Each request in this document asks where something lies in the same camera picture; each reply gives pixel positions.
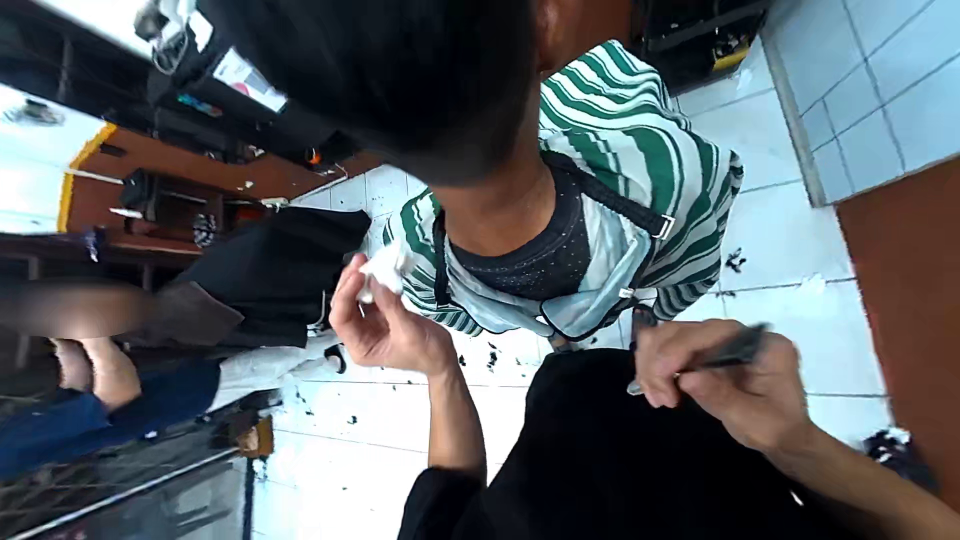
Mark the black cabinet with yellow item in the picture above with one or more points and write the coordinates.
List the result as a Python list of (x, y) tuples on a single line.
[(697, 37)]

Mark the person's body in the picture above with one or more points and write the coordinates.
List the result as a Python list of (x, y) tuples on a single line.
[(637, 457)]

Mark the person's right fingers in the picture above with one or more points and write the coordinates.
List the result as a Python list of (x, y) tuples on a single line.
[(667, 352)]

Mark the green white striped shirt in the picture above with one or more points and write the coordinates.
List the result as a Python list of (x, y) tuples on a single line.
[(660, 172)]

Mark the black draped garment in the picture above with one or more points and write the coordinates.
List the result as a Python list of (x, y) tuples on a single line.
[(277, 270)]

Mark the white cloth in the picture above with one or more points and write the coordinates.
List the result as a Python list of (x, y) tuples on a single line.
[(259, 367)]

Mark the dark razor with metal blade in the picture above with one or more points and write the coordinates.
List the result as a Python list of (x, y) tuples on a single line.
[(739, 349)]

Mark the dark bundle with white bits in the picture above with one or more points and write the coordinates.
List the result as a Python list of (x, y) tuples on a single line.
[(896, 459)]

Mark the scattered black hair clippings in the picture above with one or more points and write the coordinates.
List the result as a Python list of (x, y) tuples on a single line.
[(493, 358)]

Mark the reddish brown panel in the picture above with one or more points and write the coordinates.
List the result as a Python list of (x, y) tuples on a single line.
[(911, 300)]

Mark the yellow brown box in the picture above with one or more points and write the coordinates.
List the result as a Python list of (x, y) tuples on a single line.
[(259, 439)]

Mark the glass table with metal rail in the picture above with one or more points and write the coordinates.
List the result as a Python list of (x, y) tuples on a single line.
[(202, 495)]

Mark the person's right forearm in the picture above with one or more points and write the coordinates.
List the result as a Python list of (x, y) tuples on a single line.
[(874, 480)]

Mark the person's left forearm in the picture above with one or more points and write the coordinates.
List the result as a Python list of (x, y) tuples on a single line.
[(456, 420)]

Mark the person's right hand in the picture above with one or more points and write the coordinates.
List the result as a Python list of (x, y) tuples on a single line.
[(757, 390)]

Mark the black dotted shirt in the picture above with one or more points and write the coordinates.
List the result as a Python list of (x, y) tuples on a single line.
[(525, 274)]

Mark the person's left hand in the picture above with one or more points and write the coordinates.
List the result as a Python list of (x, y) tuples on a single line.
[(409, 337)]

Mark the person's left fingers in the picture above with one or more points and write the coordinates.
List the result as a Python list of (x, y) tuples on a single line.
[(346, 294)]

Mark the dark blue garment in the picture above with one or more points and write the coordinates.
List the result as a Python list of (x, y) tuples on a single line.
[(157, 401)]

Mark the person's right thumb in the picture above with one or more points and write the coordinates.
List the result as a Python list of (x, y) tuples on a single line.
[(712, 390)]

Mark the white tissue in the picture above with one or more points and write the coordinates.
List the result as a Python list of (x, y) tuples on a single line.
[(386, 268)]

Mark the brown counter with yellow edge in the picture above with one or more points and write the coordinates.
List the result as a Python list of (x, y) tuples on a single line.
[(172, 176)]

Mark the person's left thumb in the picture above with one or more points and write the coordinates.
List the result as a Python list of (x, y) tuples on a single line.
[(391, 306)]

